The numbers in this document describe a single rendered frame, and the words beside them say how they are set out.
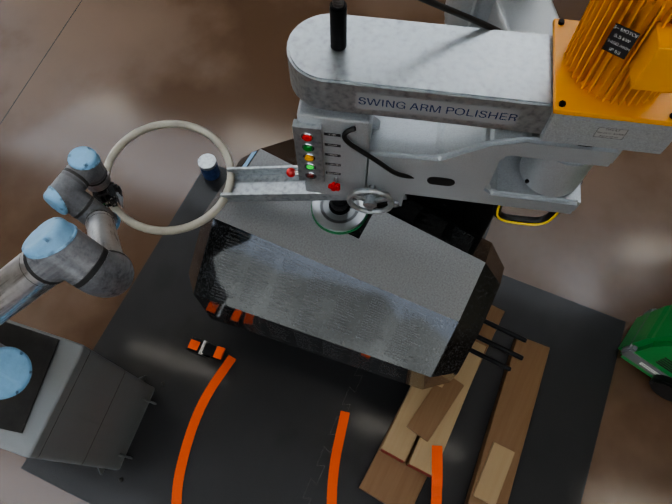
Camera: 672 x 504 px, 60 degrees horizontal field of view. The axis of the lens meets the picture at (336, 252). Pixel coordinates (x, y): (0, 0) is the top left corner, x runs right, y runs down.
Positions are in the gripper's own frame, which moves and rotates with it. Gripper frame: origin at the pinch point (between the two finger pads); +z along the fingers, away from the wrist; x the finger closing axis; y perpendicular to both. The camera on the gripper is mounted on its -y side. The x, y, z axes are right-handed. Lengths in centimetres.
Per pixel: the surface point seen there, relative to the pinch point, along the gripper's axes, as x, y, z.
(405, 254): 95, 60, -4
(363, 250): 81, 52, -3
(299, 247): 60, 42, -1
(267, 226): 51, 29, 0
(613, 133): 127, 74, -88
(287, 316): 48, 61, 18
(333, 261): 69, 52, -2
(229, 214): 39.5, 19.0, 1.5
